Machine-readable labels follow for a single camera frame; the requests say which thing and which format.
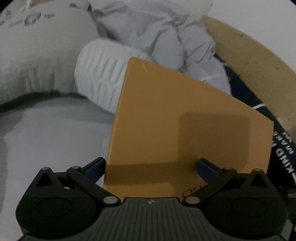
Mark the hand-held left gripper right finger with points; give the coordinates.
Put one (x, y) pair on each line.
(206, 169)

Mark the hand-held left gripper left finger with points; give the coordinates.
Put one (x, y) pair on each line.
(95, 165)

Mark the brown cardboard box lid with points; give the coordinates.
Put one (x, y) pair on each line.
(173, 115)

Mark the bed with white sheet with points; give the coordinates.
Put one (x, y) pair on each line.
(46, 139)

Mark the dark navy printed garment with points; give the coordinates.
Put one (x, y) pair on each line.
(249, 92)

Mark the crumpled grey quilt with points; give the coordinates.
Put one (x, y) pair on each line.
(161, 34)

